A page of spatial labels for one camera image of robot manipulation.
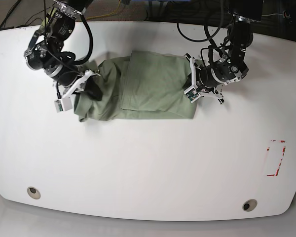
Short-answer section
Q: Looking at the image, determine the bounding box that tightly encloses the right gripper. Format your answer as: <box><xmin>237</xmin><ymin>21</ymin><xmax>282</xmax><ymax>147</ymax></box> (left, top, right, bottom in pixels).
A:
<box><xmin>51</xmin><ymin>69</ymin><xmax>103</xmax><ymax>101</ymax></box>

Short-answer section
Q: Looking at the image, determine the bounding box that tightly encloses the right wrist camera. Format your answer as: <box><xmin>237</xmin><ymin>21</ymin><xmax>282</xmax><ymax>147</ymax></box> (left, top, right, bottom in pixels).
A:
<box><xmin>54</xmin><ymin>98</ymin><xmax>73</xmax><ymax>113</ymax></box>

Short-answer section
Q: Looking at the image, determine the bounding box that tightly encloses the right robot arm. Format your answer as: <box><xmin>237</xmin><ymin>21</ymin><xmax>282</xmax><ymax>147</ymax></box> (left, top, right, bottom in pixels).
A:
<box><xmin>24</xmin><ymin>0</ymin><xmax>103</xmax><ymax>101</ymax></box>

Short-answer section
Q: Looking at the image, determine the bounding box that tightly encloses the green t-shirt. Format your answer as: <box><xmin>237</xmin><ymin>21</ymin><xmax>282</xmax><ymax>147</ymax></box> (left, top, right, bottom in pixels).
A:
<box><xmin>74</xmin><ymin>51</ymin><xmax>196</xmax><ymax>121</ymax></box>

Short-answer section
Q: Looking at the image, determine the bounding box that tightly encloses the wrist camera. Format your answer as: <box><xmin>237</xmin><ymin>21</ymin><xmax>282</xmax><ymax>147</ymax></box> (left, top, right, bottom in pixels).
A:
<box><xmin>54</xmin><ymin>98</ymin><xmax>73</xmax><ymax>113</ymax></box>
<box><xmin>184</xmin><ymin>86</ymin><xmax>201</xmax><ymax>103</ymax></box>

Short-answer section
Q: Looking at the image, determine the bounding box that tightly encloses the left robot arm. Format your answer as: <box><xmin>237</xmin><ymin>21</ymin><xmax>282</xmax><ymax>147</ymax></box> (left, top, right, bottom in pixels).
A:
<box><xmin>183</xmin><ymin>0</ymin><xmax>263</xmax><ymax>104</ymax></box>

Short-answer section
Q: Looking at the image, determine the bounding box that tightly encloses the left table grommet hole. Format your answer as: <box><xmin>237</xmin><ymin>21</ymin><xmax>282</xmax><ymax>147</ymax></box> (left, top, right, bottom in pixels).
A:
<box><xmin>27</xmin><ymin>187</ymin><xmax>41</xmax><ymax>200</ymax></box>

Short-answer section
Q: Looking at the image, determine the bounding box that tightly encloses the red tape marking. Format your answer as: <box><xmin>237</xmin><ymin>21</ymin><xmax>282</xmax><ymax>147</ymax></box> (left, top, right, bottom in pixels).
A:
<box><xmin>264</xmin><ymin>140</ymin><xmax>287</xmax><ymax>177</ymax></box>

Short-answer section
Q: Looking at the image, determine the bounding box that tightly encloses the right table grommet hole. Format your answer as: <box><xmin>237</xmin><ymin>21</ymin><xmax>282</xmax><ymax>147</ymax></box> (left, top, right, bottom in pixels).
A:
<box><xmin>242</xmin><ymin>199</ymin><xmax>258</xmax><ymax>212</ymax></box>

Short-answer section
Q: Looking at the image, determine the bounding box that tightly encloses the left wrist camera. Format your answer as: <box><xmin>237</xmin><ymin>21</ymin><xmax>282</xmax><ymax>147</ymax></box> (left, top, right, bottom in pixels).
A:
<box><xmin>184</xmin><ymin>86</ymin><xmax>201</xmax><ymax>103</ymax></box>

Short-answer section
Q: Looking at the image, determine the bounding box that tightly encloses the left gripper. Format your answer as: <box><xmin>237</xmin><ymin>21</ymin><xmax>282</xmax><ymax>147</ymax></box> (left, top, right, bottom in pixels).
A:
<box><xmin>183</xmin><ymin>53</ymin><xmax>224</xmax><ymax>104</ymax></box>

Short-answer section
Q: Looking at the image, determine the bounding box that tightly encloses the yellow cable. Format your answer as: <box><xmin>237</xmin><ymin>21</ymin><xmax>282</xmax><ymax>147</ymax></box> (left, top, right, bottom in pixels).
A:
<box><xmin>86</xmin><ymin>0</ymin><xmax>121</xmax><ymax>22</ymax></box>

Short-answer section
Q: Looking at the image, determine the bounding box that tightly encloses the table grommet hole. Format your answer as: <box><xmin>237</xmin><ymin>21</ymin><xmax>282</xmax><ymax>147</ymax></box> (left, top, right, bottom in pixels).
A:
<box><xmin>242</xmin><ymin>199</ymin><xmax>258</xmax><ymax>212</ymax></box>
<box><xmin>27</xmin><ymin>187</ymin><xmax>41</xmax><ymax>200</ymax></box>

